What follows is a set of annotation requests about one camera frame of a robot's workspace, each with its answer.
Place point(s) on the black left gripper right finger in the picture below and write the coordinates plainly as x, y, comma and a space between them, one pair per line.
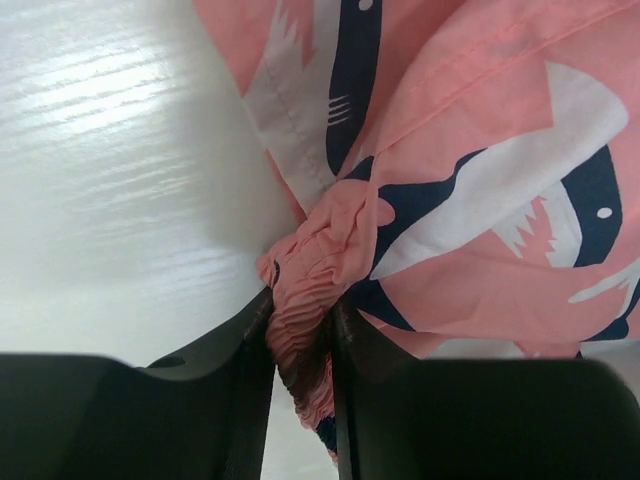
398, 417

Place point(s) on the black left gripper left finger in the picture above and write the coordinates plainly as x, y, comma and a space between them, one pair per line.
200, 412

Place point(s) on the pink shark print shorts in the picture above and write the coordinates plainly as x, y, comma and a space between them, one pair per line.
466, 173

